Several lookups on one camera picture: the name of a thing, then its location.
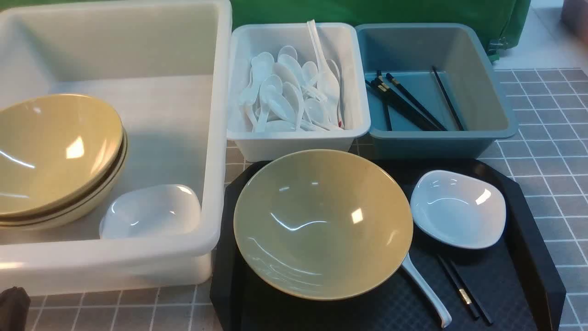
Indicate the white dish in tub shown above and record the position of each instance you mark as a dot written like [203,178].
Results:
[167,209]

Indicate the lower stacked tan bowl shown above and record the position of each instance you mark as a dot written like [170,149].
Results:
[83,206]

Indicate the black chopstick gold band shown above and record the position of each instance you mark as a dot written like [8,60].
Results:
[453,276]

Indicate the tan noodle bowl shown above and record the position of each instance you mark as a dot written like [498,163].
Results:
[324,225]

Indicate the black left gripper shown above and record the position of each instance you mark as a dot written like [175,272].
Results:
[14,306]

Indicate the white ceramic soup spoon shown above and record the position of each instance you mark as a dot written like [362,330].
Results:
[438,305]

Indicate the black chopstick in teal bin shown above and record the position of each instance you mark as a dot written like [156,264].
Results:
[417,104]

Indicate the black chopstick gold tip bin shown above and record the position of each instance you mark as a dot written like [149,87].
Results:
[400,105]

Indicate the lone black chopstick in bin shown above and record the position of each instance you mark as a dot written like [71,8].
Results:
[448,101]

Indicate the small white plastic bin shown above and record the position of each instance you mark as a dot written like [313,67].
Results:
[260,50]

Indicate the top stacked tan bowl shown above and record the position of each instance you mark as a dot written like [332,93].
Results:
[54,148]

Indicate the stacked tan bowl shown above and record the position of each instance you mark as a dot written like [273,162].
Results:
[83,206]
[54,148]

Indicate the white square sauce dish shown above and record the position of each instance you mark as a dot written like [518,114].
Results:
[458,210]

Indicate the teal plastic bin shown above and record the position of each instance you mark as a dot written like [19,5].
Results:
[408,51]

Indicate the white spoon bin centre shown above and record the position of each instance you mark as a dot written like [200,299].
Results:
[294,108]

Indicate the black serving tray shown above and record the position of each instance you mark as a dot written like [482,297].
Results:
[515,280]

